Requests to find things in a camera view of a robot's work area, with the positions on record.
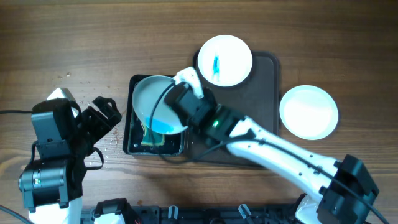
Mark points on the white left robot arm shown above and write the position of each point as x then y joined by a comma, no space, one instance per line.
51,186

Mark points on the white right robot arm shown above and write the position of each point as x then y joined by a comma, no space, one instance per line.
334,191

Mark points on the green yellow sponge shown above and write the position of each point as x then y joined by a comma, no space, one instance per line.
153,138

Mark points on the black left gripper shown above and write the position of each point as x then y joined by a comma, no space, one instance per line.
107,107

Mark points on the black water basin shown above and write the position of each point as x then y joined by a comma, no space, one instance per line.
137,142

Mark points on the white plate with blue stain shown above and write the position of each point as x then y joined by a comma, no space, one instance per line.
225,60

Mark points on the brown serving tray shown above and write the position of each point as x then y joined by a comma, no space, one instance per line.
257,97

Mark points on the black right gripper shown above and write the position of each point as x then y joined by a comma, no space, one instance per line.
181,101

